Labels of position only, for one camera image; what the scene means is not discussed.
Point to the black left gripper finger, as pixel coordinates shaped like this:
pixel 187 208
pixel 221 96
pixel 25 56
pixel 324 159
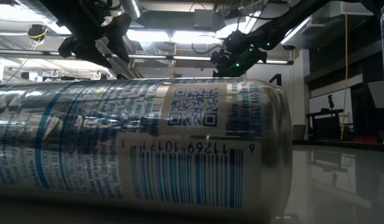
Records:
pixel 121 31
pixel 90 53

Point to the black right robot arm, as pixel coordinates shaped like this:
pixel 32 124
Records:
pixel 288 21

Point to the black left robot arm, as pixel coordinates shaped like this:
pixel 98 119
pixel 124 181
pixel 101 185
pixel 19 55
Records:
pixel 58 9

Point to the overhead light bar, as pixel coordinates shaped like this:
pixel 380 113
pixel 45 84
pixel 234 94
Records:
pixel 148 56

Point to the grey junction box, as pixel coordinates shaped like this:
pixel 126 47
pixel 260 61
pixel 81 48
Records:
pixel 204 18

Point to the ceiling light fixture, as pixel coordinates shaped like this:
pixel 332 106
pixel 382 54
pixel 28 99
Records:
pixel 185 36

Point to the blue silver Red Bull can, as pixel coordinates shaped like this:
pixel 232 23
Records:
pixel 117 140

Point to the grey bin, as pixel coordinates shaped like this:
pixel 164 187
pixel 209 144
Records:
pixel 299 132

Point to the black equipment cart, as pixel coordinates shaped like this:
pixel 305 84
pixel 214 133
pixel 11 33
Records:
pixel 327 127

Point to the red crate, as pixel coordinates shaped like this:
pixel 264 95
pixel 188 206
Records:
pixel 366 139

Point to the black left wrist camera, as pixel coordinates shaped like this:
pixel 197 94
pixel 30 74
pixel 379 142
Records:
pixel 68 47

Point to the small silver round duct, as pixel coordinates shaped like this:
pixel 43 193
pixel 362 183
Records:
pixel 132 7

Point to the grey rectangular air duct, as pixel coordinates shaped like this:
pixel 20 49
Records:
pixel 347 11

